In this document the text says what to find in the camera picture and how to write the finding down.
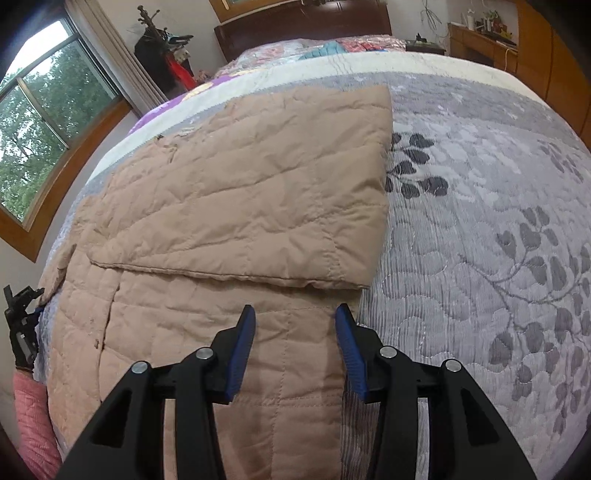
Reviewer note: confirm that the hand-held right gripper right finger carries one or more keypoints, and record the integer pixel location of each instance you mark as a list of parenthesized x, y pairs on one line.
[(352, 350)]

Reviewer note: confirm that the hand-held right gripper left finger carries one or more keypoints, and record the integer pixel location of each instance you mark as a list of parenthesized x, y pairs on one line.
[(240, 350)]

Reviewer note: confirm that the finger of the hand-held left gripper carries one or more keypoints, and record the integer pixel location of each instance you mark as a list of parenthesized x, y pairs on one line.
[(38, 310)]

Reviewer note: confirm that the beige quilted jacket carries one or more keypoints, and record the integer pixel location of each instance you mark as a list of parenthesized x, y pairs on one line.
[(231, 207)]

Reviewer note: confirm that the person's left forearm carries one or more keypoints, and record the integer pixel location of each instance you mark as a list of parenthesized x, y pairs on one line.
[(32, 415)]

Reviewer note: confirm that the coat rack with dark clothes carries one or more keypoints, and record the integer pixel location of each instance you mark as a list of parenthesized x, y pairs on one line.
[(152, 55)]

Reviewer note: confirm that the person's left hand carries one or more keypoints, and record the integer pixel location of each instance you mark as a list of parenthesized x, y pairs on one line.
[(25, 353)]

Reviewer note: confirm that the grey leaf-patterned bed quilt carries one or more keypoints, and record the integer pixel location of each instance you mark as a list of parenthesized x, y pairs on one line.
[(461, 230)]

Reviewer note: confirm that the large wooden-framed window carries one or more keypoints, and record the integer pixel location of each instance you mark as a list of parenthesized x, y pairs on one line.
[(37, 115)]

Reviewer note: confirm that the beige curtain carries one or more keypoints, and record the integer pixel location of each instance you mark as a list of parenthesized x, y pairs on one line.
[(120, 60)]

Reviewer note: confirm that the purple floral bed sheet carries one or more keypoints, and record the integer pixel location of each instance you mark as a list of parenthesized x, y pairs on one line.
[(217, 82)]

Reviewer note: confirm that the red garment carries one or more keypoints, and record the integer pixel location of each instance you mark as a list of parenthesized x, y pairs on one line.
[(181, 73)]

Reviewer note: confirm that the patchwork pillows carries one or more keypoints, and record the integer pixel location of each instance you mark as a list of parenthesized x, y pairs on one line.
[(323, 50)]

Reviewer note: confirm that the dark nightstand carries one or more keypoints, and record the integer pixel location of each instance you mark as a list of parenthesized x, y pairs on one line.
[(427, 46)]

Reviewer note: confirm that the wooden desk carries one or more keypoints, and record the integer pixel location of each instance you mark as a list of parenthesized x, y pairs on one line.
[(475, 46)]

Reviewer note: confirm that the dark wooden headboard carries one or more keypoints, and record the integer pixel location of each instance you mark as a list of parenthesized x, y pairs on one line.
[(300, 23)]

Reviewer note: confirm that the wooden wardrobe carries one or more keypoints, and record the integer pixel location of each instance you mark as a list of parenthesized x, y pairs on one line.
[(535, 55)]

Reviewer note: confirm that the white bottle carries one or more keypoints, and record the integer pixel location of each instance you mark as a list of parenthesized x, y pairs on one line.
[(470, 19)]

